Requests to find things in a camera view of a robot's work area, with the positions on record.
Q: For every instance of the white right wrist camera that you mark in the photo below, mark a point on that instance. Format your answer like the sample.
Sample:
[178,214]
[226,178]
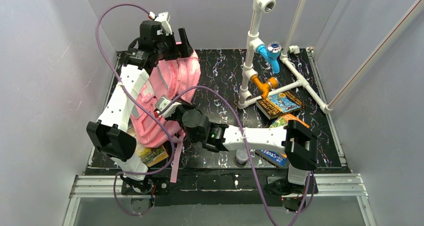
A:
[164,107]

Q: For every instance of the white PVC pipe frame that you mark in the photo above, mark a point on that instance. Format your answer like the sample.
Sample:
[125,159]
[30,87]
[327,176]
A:
[252,88]

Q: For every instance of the white wall conduit pipe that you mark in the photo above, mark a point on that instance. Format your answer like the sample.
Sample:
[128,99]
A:
[381,49]

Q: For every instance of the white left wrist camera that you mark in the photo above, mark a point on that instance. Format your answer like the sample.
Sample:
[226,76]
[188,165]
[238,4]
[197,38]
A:
[162,18]

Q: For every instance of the pink student backpack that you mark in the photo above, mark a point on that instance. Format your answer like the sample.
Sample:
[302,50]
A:
[167,80]

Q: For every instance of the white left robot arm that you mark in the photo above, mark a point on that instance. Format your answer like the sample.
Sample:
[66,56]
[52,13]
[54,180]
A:
[109,132]

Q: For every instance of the orange pipe fitting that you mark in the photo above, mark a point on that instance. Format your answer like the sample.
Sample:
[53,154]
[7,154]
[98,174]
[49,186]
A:
[265,87]

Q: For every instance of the blue pipe valve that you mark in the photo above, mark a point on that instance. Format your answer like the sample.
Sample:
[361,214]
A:
[271,53]

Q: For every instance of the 169-storey treehouse book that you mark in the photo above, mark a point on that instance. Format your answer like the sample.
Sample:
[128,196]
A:
[277,105]

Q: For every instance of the green gold book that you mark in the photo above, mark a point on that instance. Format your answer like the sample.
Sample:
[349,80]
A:
[149,156]

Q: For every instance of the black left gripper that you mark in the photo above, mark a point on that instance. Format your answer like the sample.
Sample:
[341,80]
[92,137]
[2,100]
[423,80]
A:
[177,47]

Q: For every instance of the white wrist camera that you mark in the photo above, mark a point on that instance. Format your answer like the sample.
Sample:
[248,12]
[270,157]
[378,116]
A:
[162,18]
[164,107]

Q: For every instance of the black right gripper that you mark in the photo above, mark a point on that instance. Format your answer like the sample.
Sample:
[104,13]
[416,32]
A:
[175,110]

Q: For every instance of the blue 91-storey treehouse book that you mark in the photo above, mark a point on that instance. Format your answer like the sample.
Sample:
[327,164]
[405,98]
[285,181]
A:
[277,159]

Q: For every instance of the aluminium frame rail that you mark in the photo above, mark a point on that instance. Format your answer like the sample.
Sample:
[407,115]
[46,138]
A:
[335,184]

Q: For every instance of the orange 39-storey treehouse book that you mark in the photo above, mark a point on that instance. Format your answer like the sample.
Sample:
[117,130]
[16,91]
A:
[283,121]

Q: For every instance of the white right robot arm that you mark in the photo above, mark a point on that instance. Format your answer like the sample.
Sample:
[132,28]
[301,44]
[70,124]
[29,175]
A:
[296,141]

